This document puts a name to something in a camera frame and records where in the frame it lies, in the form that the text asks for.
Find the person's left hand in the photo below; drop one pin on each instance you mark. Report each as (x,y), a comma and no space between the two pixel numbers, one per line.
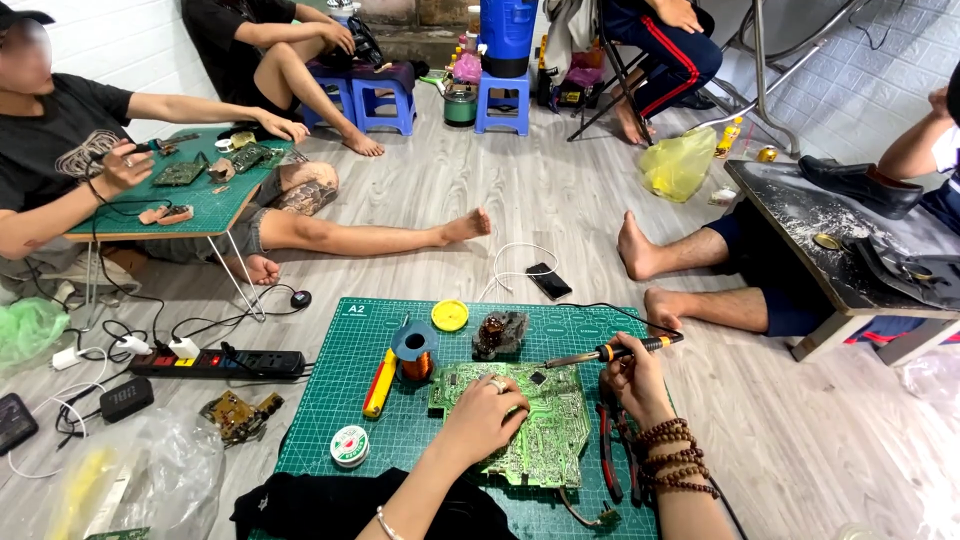
(480,420)

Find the person's right hand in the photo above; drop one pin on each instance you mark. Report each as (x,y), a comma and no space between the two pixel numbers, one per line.
(641,386)

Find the person's right fingers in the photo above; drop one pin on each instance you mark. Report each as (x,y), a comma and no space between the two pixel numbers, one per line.
(621,371)

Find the person's left fingers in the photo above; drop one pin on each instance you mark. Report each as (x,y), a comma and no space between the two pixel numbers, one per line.
(504,397)

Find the orange black soldering iron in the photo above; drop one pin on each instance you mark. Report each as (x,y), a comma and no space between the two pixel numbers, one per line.
(600,352)

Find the green circuit board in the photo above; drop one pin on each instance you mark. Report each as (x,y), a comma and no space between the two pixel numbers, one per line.
(551,435)

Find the red black pliers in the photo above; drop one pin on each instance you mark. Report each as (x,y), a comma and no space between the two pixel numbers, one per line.
(606,457)

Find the yellow round lid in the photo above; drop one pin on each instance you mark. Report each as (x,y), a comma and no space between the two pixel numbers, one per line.
(450,315)

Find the black smartphone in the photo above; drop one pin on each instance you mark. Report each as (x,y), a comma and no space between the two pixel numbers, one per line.
(549,281)

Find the yellow red desoldering pump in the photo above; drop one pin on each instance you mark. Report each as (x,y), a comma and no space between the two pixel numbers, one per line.
(380,386)

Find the white green solder reel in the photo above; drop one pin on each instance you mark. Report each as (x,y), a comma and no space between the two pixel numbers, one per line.
(349,446)

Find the green cutting mat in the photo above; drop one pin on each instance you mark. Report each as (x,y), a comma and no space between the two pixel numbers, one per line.
(330,390)

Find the black cloth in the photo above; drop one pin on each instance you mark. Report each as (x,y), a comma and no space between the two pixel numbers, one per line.
(322,510)

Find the yellow plastic bag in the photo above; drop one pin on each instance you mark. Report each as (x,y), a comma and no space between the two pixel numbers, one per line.
(679,165)

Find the dark low table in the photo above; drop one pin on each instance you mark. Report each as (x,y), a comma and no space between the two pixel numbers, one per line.
(795,217)

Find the yellow bottle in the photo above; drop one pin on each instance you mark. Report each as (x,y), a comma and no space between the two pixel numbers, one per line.
(727,139)

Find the black power strip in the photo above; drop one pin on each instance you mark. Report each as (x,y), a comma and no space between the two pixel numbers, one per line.
(247,364)

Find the yellow drink can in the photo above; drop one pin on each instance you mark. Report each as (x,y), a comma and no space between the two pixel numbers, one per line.
(766,154)

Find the small yellow circuit board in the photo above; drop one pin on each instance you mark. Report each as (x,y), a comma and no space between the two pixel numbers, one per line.
(236,416)

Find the black folding chair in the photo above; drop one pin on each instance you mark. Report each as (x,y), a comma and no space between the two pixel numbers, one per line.
(619,82)

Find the green cooking pot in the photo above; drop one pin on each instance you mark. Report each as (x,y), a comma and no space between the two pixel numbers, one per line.
(460,105)

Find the crumpled clear plastic sheet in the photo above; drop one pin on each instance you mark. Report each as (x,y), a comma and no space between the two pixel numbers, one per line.
(934,379)

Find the blue plastic double stool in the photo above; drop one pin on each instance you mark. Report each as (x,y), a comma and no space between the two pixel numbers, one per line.
(382,101)

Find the white charger plug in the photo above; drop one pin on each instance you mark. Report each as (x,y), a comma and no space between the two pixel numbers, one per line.
(135,345)
(66,358)
(184,348)

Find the pink plastic bag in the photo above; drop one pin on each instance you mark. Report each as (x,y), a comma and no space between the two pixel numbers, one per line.
(468,69)

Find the clear plastic bag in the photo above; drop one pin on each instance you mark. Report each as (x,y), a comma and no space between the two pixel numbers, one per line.
(165,480)

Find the blue water dispenser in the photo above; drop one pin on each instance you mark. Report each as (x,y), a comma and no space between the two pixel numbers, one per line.
(508,34)

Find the low table with green mat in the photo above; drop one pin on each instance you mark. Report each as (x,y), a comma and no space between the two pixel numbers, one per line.
(202,199)

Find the black digital clock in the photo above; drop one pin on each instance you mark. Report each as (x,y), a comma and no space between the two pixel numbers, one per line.
(126,399)

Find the green plastic bag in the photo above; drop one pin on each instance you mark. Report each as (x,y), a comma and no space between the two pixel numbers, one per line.
(26,334)

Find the black flat device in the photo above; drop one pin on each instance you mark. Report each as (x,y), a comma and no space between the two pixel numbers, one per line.
(15,424)

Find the round black inline switch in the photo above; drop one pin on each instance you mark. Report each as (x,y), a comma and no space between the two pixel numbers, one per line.
(301,298)

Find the steel table frame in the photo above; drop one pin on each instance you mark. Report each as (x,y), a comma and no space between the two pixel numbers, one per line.
(761,75)

